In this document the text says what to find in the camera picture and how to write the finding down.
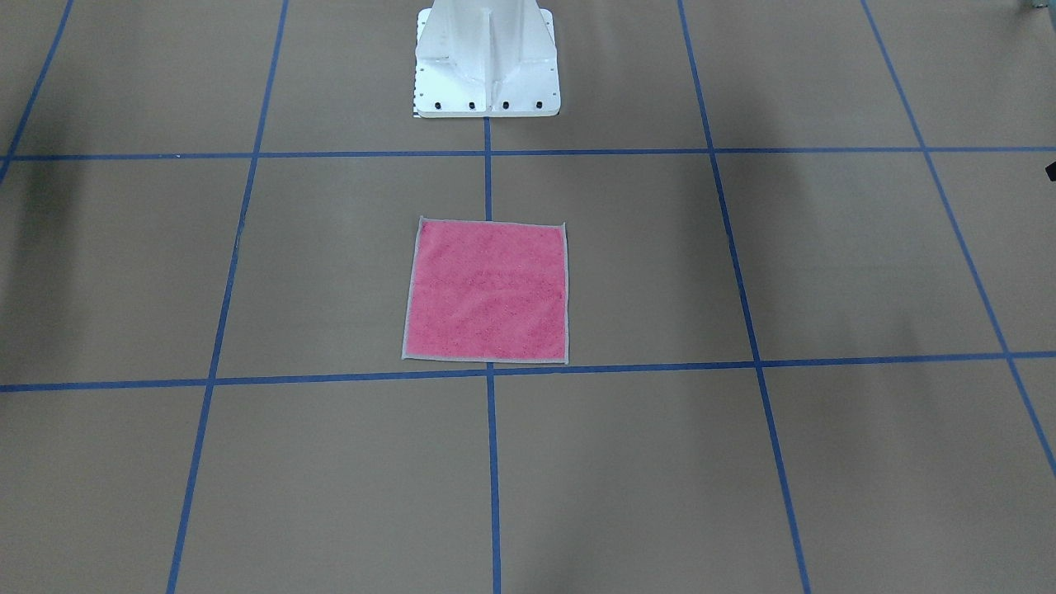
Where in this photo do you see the pink and grey towel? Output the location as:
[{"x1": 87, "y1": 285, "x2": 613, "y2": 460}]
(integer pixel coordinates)
[{"x1": 401, "y1": 217, "x2": 570, "y2": 365}]

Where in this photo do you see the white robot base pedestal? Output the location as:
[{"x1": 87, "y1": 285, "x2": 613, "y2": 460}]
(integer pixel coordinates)
[{"x1": 412, "y1": 1, "x2": 562, "y2": 118}]

